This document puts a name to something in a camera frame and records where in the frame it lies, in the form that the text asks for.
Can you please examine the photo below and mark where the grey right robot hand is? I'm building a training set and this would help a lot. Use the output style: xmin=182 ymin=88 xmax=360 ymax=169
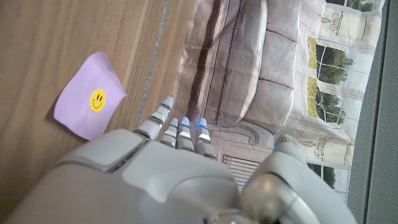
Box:
xmin=4 ymin=96 xmax=358 ymax=224

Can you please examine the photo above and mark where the yellow smiley sticker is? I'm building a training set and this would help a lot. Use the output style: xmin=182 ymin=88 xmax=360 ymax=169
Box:
xmin=89 ymin=88 xmax=107 ymax=113

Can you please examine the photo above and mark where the purple sticky note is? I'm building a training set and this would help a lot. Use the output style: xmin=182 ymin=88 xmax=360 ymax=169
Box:
xmin=52 ymin=51 xmax=127 ymax=141

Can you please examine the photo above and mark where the printed sofa room backdrop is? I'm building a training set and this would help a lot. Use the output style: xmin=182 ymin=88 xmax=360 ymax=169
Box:
xmin=172 ymin=0 xmax=386 ymax=203

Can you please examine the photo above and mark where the grey perforated wall panel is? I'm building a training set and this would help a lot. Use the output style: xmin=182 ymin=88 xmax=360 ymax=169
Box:
xmin=346 ymin=0 xmax=398 ymax=224

